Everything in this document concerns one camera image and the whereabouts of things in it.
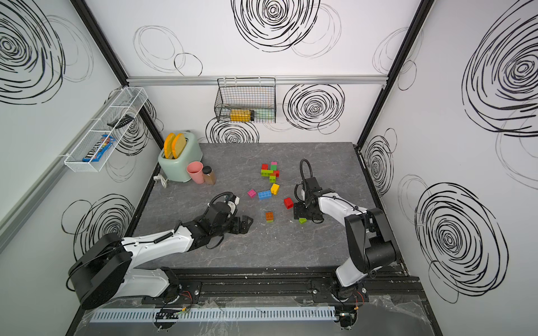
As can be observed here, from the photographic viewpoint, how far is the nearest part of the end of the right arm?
68cm

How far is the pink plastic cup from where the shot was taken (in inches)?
38.7

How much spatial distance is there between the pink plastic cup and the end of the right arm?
1.58 ft
